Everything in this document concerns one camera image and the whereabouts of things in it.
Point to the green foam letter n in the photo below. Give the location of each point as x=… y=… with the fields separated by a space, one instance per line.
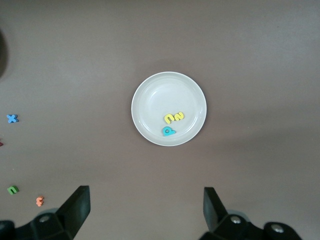
x=13 y=187

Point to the brown table cover sheet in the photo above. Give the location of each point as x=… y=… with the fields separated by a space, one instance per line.
x=250 y=75

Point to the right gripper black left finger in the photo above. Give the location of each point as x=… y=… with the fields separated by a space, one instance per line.
x=75 y=215

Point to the blue round plate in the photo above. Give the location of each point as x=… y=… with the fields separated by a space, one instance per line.
x=2 y=52

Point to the yellow foam letter u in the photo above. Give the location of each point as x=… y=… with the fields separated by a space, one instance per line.
x=169 y=115

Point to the beige round plate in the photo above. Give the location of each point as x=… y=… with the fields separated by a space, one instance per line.
x=162 y=100

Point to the orange foam letter f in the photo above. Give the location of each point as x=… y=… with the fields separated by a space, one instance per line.
x=39 y=201

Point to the yellow foam letter s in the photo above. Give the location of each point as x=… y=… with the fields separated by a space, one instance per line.
x=179 y=116

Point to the blue foam letter x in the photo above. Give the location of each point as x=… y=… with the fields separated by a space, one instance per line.
x=12 y=118

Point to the teal foam letter b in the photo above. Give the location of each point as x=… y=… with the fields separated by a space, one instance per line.
x=172 y=132

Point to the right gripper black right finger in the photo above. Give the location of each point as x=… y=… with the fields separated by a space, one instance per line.
x=216 y=215

